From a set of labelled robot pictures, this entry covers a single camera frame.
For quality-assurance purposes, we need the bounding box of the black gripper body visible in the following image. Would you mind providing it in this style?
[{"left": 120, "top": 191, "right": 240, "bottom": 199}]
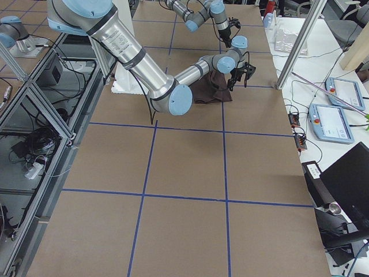
[
  {"left": 230, "top": 62, "right": 256, "bottom": 84},
  {"left": 217, "top": 17, "right": 241, "bottom": 40}
]

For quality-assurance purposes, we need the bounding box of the dark brown t-shirt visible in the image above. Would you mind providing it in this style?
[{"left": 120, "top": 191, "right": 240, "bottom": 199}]
[{"left": 190, "top": 70, "right": 232, "bottom": 104}]

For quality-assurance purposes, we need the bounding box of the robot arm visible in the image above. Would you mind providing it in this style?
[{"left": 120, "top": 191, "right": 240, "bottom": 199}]
[
  {"left": 47, "top": 1, "right": 248, "bottom": 115},
  {"left": 158, "top": 0, "right": 241, "bottom": 48}
]

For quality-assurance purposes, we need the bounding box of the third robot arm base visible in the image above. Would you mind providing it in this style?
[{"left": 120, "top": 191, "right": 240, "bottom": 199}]
[{"left": 1, "top": 16, "right": 49, "bottom": 58}]

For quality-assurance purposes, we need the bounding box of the red cylinder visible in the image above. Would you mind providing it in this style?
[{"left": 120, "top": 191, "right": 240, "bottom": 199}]
[{"left": 265, "top": 0, "right": 276, "bottom": 14}]

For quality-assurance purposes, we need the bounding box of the clear plastic bag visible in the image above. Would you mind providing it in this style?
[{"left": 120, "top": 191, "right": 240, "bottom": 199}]
[{"left": 274, "top": 28, "right": 298, "bottom": 53}]

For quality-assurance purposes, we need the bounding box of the reacher grabber stick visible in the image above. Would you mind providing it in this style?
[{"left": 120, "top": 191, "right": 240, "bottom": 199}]
[{"left": 291, "top": 71, "right": 369, "bottom": 125}]

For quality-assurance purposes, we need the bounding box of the near teach pendant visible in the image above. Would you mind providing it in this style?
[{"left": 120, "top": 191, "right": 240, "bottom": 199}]
[{"left": 308, "top": 104, "right": 355, "bottom": 144}]

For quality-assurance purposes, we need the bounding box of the teach pendant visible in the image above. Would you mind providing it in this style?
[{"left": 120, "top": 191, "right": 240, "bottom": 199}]
[
  {"left": 325, "top": 77, "right": 366, "bottom": 111},
  {"left": 308, "top": 104, "right": 355, "bottom": 144}
]

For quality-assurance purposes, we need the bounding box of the far teach pendant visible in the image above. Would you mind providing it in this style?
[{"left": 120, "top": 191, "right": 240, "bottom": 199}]
[{"left": 325, "top": 77, "right": 366, "bottom": 111}]

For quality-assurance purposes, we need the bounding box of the black box with label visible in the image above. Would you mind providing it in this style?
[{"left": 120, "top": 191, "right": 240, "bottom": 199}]
[{"left": 302, "top": 161, "right": 335, "bottom": 208}]

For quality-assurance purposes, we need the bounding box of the black laptop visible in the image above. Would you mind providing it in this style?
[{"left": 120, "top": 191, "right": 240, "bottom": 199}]
[{"left": 321, "top": 142, "right": 368, "bottom": 230}]

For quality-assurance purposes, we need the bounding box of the aluminium frame post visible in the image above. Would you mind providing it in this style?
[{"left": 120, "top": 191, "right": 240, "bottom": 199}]
[{"left": 276, "top": 0, "right": 327, "bottom": 89}]

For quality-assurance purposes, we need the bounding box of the aluminium frame rail structure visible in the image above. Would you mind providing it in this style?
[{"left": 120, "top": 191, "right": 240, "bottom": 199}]
[{"left": 1, "top": 34, "right": 114, "bottom": 276}]

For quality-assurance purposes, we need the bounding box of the bundle of floor cables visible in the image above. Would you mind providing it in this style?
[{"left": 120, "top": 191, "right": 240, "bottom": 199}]
[{"left": 5, "top": 109, "right": 70, "bottom": 181}]

